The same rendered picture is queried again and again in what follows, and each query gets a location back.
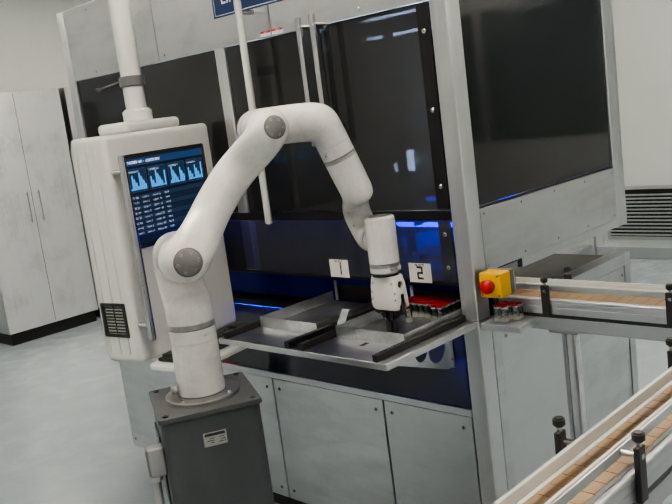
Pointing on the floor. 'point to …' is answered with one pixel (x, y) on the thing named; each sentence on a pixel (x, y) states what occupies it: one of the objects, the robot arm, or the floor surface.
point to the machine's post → (468, 243)
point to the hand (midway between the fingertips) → (392, 326)
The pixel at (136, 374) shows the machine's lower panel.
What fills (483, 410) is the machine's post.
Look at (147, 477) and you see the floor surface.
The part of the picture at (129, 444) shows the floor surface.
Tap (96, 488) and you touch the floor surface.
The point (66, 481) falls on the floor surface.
